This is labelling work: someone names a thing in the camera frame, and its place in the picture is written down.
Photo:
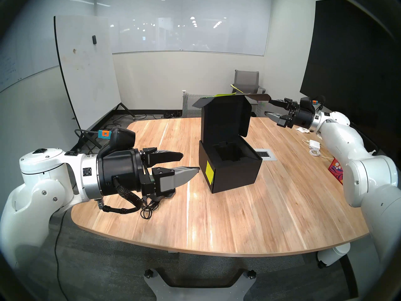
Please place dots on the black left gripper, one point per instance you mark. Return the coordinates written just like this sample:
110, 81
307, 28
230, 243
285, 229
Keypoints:
119, 171

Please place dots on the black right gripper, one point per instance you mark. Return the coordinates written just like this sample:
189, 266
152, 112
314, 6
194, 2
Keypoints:
302, 113

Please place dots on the black computer mouse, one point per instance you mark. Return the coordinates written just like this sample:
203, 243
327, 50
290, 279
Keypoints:
169, 194

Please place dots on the black cardboard box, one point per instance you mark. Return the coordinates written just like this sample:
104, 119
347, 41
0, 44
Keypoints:
225, 118

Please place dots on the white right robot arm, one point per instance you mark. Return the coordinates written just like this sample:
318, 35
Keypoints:
360, 159

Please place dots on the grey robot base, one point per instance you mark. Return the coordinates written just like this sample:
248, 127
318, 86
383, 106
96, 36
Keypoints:
200, 291

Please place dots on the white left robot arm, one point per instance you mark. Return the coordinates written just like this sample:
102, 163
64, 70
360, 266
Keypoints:
40, 190

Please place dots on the colourful floral tissue box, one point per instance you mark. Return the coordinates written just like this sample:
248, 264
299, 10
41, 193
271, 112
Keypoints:
335, 171

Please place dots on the grey mesh office chair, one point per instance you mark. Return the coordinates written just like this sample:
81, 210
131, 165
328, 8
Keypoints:
258, 110
191, 104

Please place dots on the crumpled white tissue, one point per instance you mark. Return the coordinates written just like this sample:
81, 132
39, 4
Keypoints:
303, 130

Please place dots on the yellow-green sticky note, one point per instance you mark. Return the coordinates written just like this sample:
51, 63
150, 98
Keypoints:
209, 176
237, 89

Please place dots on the silver table power grommet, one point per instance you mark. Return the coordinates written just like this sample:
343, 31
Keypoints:
268, 154

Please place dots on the grey office chair with armrests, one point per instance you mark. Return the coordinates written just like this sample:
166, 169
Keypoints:
247, 79

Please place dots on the black video conference bar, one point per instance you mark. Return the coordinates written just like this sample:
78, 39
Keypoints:
371, 145

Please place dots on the mobile whiteboard on stand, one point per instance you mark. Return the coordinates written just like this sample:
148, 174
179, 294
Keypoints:
87, 77

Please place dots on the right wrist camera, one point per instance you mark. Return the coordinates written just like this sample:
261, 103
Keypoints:
308, 101

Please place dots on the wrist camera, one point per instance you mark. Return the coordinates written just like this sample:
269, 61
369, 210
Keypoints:
308, 101
120, 137

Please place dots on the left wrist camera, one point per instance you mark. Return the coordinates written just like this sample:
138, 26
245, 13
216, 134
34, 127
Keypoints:
120, 137

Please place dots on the large black wall display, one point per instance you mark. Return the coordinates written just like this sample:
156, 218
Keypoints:
351, 52

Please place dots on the glass wall whiteboard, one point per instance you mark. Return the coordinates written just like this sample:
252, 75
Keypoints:
194, 34

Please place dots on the wall whiteboard with writing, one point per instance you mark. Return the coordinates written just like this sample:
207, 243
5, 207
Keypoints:
28, 49

